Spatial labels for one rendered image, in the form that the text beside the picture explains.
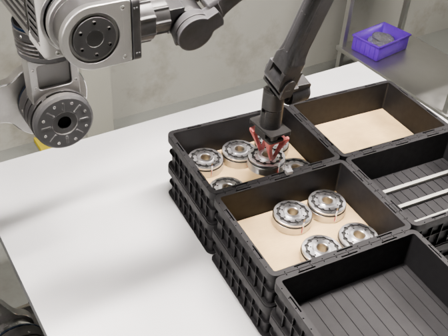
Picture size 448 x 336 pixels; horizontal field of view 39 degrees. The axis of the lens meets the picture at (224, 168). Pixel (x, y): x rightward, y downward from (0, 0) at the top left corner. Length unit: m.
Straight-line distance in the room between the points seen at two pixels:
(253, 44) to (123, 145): 1.79
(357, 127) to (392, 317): 0.77
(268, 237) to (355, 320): 0.31
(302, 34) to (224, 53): 2.23
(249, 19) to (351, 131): 1.74
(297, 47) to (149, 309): 0.74
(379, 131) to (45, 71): 1.10
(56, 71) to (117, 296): 0.59
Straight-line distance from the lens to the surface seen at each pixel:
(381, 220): 1.67
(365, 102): 2.14
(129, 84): 3.45
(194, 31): 1.21
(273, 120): 1.62
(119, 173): 2.02
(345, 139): 2.02
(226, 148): 1.86
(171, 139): 1.77
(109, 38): 1.14
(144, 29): 1.16
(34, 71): 1.43
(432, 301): 1.58
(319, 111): 2.03
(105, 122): 3.28
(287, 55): 1.50
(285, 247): 1.61
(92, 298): 1.66
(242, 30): 3.68
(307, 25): 1.45
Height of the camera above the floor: 1.96
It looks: 38 degrees down
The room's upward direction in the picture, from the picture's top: 4 degrees clockwise
